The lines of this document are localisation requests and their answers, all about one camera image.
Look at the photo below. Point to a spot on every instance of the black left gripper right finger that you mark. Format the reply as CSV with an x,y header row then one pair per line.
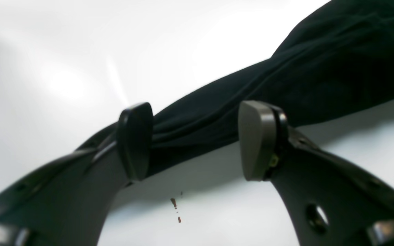
x,y
330,201

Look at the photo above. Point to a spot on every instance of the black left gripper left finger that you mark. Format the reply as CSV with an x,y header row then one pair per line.
x,y
66,202

